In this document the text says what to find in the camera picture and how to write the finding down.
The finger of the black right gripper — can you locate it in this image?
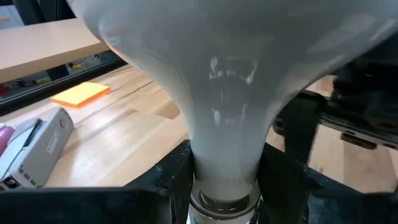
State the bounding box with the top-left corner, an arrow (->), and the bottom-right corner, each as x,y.
273,91 -> 325,169

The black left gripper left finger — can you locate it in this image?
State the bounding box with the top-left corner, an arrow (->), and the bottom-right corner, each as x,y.
0,139 -> 195,224

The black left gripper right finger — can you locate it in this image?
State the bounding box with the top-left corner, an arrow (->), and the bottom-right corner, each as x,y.
257,142 -> 398,224

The grey stapler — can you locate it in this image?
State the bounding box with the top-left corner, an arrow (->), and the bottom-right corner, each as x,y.
0,106 -> 75,190

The pink white plastic case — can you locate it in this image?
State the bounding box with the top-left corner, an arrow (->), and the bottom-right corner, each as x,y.
0,124 -> 16,158

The orange sticky note pad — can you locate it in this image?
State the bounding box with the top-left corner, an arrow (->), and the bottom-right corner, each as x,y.
50,81 -> 112,109

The tan wooden desk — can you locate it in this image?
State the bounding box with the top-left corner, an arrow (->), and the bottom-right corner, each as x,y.
0,17 -> 110,85

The black aluminium rig frame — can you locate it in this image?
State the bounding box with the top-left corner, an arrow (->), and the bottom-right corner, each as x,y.
0,57 -> 129,117

